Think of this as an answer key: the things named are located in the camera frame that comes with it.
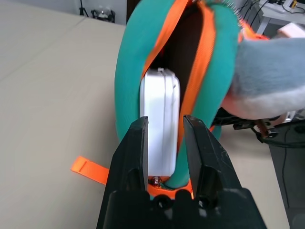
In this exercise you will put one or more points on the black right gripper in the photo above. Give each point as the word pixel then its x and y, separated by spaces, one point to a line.
pixel 262 133

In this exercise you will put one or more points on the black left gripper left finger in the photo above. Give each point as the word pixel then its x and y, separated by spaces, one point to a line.
pixel 131 155

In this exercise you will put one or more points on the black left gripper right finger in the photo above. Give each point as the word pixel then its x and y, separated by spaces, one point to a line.
pixel 207 155

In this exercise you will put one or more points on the white hard pencil case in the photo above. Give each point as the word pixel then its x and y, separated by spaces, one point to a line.
pixel 159 119

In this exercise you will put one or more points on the grey plush toy pendant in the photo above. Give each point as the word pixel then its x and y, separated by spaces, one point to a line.
pixel 267 83

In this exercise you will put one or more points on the orange and teal backpack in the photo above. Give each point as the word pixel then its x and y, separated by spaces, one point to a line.
pixel 133 59

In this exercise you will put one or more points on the white desk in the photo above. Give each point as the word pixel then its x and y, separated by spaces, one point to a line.
pixel 274 14

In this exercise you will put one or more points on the black bin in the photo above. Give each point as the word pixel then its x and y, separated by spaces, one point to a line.
pixel 103 15

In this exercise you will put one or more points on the black tripod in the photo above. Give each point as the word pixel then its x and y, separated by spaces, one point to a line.
pixel 83 8

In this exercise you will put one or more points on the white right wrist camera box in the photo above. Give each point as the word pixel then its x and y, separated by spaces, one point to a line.
pixel 291 31

